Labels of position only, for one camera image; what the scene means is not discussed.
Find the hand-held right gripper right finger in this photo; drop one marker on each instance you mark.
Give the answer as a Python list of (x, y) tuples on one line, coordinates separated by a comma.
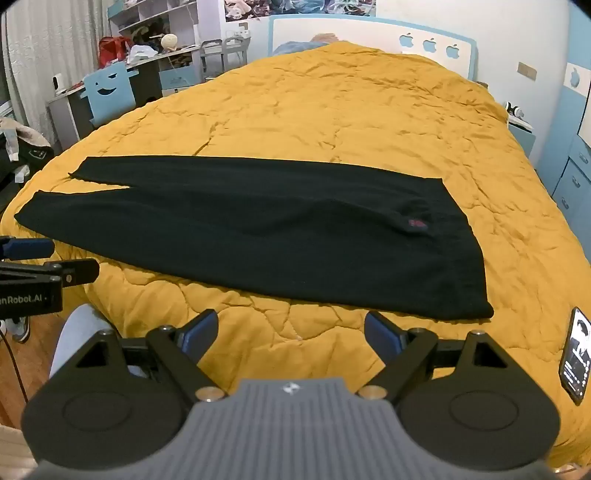
[(381, 332)]

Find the black pants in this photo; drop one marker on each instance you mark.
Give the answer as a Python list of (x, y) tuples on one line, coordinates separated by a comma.
[(258, 230)]

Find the blue drawer cabinet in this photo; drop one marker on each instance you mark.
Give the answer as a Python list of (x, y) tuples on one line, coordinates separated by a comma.
[(570, 138)]

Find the wall switch plate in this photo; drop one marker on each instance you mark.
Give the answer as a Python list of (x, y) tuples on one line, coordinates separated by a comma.
[(527, 69)]

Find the blue chair with face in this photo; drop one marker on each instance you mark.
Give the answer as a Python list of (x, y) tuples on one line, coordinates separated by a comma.
[(108, 94)]

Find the white wall shelf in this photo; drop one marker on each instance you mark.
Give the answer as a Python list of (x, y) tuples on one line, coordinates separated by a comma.
[(147, 14)]

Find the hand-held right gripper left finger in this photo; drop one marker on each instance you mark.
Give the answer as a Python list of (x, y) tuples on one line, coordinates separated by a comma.
[(202, 328)]

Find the blue nightstand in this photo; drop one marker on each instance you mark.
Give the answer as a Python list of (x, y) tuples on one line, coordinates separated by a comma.
[(522, 134)]

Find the white curtain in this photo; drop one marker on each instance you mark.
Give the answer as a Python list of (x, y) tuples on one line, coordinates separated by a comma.
[(46, 46)]

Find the grey desk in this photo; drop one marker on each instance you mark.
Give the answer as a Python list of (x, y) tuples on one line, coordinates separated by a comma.
[(147, 69)]

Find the small white camera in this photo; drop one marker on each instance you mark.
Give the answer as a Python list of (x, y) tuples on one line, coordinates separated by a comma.
[(58, 84)]

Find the white and blue headboard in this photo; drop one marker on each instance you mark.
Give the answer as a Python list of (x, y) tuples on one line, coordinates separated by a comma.
[(415, 37)]

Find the dark jacket with fur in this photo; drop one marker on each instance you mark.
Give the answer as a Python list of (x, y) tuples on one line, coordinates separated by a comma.
[(21, 147)]

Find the person's leg in jeans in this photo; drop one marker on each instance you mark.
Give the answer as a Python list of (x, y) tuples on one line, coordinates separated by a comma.
[(76, 337)]

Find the white wooden chair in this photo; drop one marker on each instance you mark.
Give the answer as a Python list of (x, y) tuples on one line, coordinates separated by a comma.
[(228, 53)]

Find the blue pillow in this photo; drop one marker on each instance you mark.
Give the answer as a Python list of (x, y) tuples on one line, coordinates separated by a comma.
[(300, 45)]

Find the red bag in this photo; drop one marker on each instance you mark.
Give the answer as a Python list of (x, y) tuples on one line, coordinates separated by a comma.
[(113, 48)]

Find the yellow quilted blanket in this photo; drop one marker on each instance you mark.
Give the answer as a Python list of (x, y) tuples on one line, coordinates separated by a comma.
[(332, 115)]

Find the cream yarn ball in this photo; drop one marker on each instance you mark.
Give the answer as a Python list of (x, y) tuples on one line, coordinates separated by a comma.
[(170, 41)]

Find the black smartphone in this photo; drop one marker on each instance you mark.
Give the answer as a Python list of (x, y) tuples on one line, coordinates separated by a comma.
[(576, 355)]

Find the grey shoe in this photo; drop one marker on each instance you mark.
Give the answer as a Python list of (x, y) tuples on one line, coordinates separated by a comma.
[(19, 328)]

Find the wall poster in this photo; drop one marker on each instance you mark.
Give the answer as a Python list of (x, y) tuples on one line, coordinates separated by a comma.
[(295, 8)]

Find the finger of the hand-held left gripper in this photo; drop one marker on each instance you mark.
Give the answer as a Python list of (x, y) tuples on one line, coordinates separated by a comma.
[(27, 248), (74, 271)]

